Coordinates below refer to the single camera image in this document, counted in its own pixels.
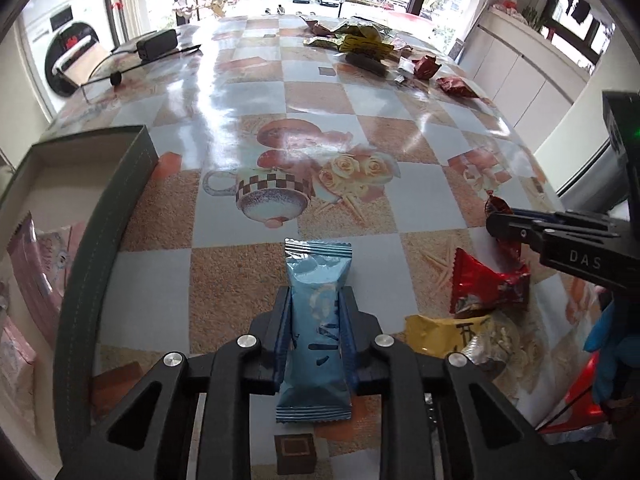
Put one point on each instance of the hanging dark clothes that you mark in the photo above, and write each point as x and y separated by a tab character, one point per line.
575	2

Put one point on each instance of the yellow snack packet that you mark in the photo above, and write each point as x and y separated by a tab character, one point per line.
435	332

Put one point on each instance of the red wall fitting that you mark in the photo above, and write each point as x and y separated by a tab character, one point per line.
118	2

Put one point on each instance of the person's right hand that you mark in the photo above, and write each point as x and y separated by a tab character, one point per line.
602	345

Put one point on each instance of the small red snack packet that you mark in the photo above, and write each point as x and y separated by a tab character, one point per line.
425	66

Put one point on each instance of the pink snack packet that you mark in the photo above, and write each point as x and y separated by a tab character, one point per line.
15	375
40	270

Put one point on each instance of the pink plastic basin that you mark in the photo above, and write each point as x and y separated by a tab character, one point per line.
412	15

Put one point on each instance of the dark green cardboard box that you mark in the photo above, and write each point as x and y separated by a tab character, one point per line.
115	210

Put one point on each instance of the black power adapter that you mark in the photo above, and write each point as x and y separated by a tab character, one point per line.
157	42

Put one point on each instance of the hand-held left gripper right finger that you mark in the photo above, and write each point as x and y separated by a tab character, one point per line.
348	330

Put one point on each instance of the small dark brown box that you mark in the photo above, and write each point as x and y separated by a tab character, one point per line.
295	455

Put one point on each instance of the pink flower ornament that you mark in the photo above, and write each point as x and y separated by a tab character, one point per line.
182	6

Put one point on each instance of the pile of mixed snack bags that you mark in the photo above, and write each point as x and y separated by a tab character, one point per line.
360	42

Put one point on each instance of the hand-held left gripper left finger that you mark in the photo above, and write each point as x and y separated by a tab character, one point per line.
282	330

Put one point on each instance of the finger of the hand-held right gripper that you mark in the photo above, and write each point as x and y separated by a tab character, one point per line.
545	216
507	226

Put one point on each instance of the clothes heap on cabinet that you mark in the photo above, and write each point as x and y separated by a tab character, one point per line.
507	6

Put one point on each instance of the blue snack packet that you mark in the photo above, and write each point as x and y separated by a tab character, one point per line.
317	305

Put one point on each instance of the shiny red snack packet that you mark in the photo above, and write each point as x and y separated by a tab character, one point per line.
496	205

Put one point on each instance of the dark red snack packet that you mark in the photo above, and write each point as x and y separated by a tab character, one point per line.
457	86

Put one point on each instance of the small silver packet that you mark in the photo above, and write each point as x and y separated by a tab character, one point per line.
400	79

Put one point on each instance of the white washing machine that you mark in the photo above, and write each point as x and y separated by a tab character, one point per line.
55	25

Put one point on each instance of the large red snack packet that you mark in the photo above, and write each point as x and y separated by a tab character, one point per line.
487	285

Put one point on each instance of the white low cabinet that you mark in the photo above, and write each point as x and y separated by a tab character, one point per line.
520	80

